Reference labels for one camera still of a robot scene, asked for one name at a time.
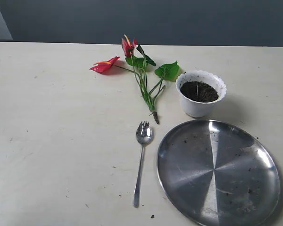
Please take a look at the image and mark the white scalloped plastic pot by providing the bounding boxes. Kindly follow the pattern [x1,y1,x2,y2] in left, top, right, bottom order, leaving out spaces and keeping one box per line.
[175,70,227,118]

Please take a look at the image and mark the artificial red anthurium plant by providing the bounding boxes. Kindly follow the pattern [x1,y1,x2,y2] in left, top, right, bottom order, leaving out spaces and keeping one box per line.
[90,35,180,124]

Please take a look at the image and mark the round stainless steel plate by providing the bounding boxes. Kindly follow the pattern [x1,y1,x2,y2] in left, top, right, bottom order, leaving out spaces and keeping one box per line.
[157,120,281,226]

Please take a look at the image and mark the metal spork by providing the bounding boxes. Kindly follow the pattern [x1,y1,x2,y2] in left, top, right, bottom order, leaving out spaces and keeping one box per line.
[133,121,153,208]

